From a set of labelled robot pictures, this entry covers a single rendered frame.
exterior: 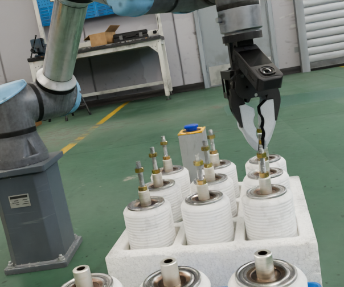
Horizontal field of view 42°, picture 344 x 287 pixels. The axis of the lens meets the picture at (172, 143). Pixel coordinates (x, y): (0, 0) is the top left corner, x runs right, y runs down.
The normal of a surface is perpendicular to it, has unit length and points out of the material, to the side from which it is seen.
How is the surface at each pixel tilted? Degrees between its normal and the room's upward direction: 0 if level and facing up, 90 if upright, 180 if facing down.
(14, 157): 73
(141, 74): 90
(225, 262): 90
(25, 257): 90
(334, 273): 0
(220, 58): 90
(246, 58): 31
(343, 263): 0
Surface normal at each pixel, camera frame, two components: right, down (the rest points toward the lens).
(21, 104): 0.68, 0.03
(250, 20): 0.29, 0.15
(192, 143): -0.19, 0.22
